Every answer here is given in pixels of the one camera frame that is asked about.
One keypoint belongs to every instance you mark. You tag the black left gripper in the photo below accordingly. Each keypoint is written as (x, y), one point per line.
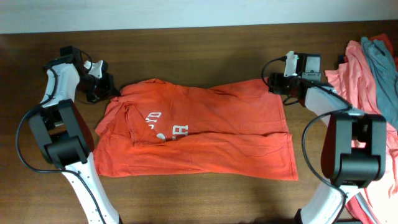
(107, 91)

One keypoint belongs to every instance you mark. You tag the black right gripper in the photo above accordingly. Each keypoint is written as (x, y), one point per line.
(275, 81)

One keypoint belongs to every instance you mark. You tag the orange printed t-shirt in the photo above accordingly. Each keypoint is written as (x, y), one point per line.
(160, 128)

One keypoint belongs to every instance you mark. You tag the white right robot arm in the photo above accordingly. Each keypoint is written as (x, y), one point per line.
(342, 140)

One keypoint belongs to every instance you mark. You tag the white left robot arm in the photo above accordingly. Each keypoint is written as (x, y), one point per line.
(64, 139)

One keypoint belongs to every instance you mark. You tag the pink t-shirt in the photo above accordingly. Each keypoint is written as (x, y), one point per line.
(368, 81)

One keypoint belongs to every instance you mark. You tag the grey t-shirt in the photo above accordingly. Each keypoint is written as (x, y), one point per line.
(384, 71)

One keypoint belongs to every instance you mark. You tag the red garment in pile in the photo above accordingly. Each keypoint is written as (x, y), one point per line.
(388, 44)

